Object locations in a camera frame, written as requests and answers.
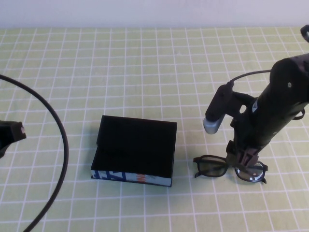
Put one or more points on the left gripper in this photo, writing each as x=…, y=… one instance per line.
x=5, y=137

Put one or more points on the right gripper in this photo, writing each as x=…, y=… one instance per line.
x=260, y=123

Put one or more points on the black framed glasses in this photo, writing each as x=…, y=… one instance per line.
x=212, y=168

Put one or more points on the black glasses case printed side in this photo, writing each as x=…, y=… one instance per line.
x=135, y=140

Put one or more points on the green white checked tablecloth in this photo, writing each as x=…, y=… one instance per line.
x=144, y=72

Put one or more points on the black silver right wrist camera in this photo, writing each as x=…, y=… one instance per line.
x=216, y=104

